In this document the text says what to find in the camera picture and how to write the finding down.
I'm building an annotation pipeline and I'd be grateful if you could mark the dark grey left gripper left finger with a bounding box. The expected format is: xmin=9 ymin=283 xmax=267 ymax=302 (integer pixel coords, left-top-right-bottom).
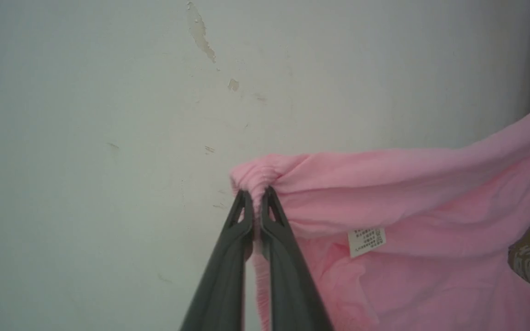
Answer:
xmin=179 ymin=190 xmax=255 ymax=331

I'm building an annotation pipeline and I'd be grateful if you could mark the pink garment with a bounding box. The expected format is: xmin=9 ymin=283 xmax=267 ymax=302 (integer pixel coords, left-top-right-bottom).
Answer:
xmin=229 ymin=101 xmax=530 ymax=331

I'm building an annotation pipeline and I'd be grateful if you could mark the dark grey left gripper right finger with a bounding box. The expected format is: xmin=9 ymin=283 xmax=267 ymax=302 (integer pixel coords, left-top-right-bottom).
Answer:
xmin=259 ymin=186 xmax=335 ymax=331

